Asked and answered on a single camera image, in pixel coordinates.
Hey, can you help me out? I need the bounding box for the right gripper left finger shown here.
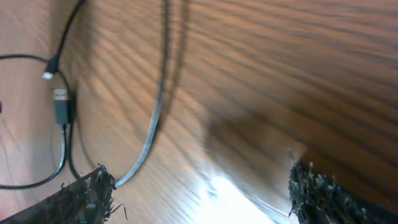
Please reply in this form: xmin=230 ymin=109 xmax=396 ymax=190
xmin=1 ymin=165 xmax=116 ymax=224

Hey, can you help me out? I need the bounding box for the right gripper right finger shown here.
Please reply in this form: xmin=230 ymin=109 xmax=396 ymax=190
xmin=288 ymin=149 xmax=397 ymax=224

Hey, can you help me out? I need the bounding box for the white usb cable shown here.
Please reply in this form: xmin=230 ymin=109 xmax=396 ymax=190
xmin=113 ymin=83 xmax=167 ymax=189

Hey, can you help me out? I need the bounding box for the black usb cable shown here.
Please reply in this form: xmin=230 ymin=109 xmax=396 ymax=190
xmin=0 ymin=0 xmax=88 ymax=190

